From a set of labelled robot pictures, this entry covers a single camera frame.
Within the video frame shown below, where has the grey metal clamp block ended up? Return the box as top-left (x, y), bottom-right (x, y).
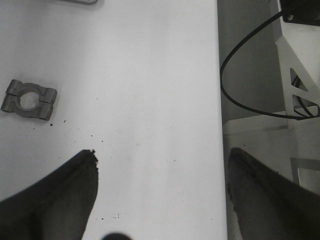
top-left (1, 79), bottom-right (58, 121)

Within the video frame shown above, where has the silver metal tray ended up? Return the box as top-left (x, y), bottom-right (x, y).
top-left (54, 0), bottom-right (99, 6)

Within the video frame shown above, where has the black cable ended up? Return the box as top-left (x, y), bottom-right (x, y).
top-left (219, 9), bottom-right (320, 121)

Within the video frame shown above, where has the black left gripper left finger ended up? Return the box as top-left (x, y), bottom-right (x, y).
top-left (0, 150), bottom-right (99, 240)

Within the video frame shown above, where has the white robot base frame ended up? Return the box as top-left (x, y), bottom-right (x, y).
top-left (220, 0), bottom-right (320, 193)

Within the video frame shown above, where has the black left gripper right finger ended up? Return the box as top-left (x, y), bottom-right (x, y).
top-left (227, 148), bottom-right (320, 240)

